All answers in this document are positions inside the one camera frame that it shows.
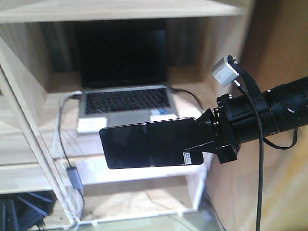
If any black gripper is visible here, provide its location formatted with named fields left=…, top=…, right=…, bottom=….
left=182, top=93, right=270, bottom=165

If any black smartphone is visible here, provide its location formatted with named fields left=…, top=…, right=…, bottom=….
left=99, top=117, right=204, bottom=169

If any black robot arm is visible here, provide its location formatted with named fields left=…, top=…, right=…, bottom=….
left=184, top=77, right=308, bottom=163

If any grey laptop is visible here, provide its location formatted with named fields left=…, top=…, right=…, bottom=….
left=74, top=19, right=178, bottom=135

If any light wooden shelf unit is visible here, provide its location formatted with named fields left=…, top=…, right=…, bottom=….
left=0, top=0, right=255, bottom=228

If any black camera cable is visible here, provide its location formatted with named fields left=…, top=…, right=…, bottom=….
left=232, top=60, right=299, bottom=231

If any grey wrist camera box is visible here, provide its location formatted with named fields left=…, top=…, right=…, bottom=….
left=212, top=55, right=239, bottom=87

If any grey cable adapter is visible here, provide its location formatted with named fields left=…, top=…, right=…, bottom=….
left=66, top=167, right=83, bottom=190

